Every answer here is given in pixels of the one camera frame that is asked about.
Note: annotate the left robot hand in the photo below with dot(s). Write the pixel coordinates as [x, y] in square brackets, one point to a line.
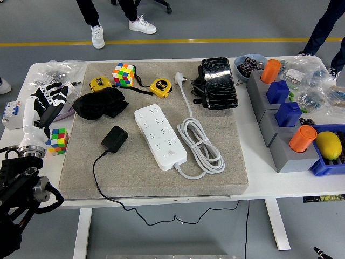
[31, 126]

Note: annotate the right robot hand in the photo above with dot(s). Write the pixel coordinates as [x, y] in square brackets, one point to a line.
[321, 253]

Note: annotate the black plug adapter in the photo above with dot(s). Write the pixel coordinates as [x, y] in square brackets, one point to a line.
[115, 139]

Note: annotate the white power strip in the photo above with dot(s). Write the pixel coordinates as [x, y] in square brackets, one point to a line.
[159, 132]

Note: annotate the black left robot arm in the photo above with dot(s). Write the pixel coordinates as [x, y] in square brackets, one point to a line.
[16, 183]

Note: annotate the white circuit breaker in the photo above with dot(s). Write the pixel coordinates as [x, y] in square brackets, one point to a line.
[12, 114]

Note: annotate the small colourful puzzle cube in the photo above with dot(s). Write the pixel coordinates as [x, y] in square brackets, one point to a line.
[58, 141]

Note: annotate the person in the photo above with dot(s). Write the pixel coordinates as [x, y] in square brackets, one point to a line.
[97, 36]
[323, 27]
[5, 87]

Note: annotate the white table leg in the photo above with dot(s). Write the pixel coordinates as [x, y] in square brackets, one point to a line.
[277, 226]
[82, 232]

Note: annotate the white socket block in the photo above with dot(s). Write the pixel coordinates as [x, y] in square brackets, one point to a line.
[72, 93]

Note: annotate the black table control panel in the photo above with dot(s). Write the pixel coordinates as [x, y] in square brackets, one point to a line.
[323, 199]

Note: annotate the clear bag of metal parts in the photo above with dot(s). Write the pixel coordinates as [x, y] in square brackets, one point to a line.
[54, 73]

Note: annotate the small metal bit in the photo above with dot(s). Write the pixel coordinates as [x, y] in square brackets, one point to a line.
[77, 82]

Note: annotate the black cloth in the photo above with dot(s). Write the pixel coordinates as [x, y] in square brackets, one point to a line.
[94, 103]

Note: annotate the blue storage bin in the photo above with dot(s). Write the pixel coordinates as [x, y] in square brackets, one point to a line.
[323, 168]

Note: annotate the grey holder block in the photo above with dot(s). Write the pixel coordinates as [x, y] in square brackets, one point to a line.
[268, 126]
[256, 94]
[293, 162]

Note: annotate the large colourful puzzle cube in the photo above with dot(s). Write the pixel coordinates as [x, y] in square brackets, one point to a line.
[122, 74]

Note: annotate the yellow lemon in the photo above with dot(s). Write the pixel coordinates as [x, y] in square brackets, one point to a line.
[328, 145]

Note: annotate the orange cylinder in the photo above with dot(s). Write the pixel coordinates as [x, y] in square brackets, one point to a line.
[270, 71]
[303, 139]

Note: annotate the blue block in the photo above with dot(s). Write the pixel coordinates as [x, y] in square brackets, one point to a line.
[288, 114]
[277, 93]

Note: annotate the grey-brown mat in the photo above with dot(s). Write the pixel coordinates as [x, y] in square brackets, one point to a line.
[161, 186]

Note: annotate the clear bag of components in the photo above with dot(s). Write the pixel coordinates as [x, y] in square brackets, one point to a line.
[323, 97]
[310, 70]

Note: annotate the small metal clip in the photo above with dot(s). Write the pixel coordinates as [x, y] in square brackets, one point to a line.
[240, 82]

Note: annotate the black glossy case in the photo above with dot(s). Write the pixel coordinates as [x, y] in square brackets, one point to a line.
[218, 81]

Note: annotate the blue bowl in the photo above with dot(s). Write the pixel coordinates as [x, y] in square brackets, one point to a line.
[240, 71]

